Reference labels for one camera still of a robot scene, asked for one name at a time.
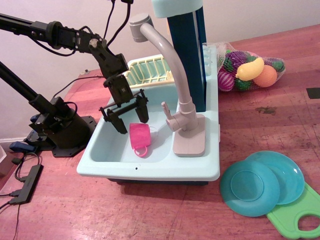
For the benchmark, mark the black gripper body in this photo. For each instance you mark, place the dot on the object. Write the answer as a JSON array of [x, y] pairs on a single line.
[[119, 89]]

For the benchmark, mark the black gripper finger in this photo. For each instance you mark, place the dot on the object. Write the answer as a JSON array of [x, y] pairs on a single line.
[[113, 118], [141, 106]]

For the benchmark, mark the pink plastic toy cup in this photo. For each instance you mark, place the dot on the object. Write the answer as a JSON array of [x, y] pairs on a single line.
[[140, 138]]

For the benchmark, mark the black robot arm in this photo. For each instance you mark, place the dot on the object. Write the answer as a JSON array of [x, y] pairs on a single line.
[[83, 40]]

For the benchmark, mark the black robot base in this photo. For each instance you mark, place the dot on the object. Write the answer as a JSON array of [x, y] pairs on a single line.
[[59, 128]]

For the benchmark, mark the yellow dish rack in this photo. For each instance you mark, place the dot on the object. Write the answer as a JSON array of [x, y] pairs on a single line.
[[148, 71]]

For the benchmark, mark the light blue toy sink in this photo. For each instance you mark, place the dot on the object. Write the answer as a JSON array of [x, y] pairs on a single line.
[[109, 154]]

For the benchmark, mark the grey toy faucet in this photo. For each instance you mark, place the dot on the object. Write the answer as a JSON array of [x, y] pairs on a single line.
[[188, 126]]

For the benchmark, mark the dark blue water tank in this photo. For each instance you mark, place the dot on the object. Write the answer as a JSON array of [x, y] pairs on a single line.
[[186, 23]]

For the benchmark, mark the blue clamp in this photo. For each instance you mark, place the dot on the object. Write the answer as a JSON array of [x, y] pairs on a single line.
[[19, 147]]

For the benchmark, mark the mesh bag of toys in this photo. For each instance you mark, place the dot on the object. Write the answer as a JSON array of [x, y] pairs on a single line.
[[221, 61]]

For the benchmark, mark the yellow toy lemon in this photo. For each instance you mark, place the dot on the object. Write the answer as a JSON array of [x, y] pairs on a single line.
[[249, 71]]

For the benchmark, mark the black usb hub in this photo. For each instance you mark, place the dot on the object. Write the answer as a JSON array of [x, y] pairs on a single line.
[[25, 194]]

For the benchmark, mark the orange toy fruit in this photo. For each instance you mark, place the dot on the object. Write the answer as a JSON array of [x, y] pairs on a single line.
[[267, 77]]

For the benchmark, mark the teal front plate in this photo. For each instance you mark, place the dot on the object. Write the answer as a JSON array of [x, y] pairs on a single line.
[[249, 188]]

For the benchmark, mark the teal plate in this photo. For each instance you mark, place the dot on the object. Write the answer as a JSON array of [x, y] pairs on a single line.
[[249, 188], [288, 173]]

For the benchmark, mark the teal rear plate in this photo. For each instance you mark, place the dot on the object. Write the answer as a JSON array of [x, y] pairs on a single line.
[[288, 173]]

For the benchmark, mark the black tape patch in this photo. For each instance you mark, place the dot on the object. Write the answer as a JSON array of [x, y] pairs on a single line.
[[313, 93]]

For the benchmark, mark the green cutting board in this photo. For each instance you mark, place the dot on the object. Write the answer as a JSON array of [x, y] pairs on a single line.
[[285, 218]]

